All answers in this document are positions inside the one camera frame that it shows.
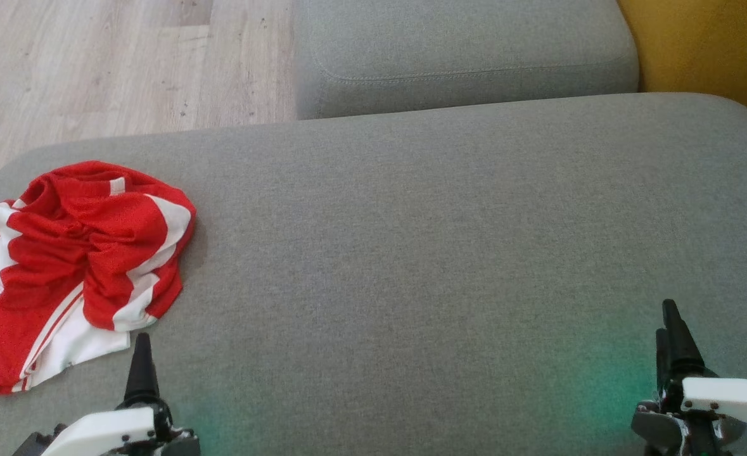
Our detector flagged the medium grey sofa seat cushion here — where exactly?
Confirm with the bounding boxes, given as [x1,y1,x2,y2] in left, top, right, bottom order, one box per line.
[292,0,640,121]

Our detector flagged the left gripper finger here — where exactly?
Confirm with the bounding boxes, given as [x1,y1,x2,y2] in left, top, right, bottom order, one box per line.
[143,333,160,406]
[124,333,143,406]

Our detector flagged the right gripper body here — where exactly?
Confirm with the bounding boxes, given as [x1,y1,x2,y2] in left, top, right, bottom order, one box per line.
[631,377,747,456]

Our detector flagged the red garment with white trim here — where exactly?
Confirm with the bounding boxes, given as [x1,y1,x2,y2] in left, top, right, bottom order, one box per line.
[0,160,197,333]

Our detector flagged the large grey sofa seat cushion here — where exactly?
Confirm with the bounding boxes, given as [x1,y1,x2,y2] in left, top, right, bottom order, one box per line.
[0,92,747,456]

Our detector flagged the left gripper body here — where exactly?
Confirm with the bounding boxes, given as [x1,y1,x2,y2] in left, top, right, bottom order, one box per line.
[12,405,201,456]

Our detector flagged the wide yellow sofa backrest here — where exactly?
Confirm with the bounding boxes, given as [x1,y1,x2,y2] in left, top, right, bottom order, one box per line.
[617,0,747,135]

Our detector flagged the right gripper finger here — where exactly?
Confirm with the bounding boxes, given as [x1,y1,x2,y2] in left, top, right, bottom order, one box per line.
[662,299,706,379]
[655,328,670,393]

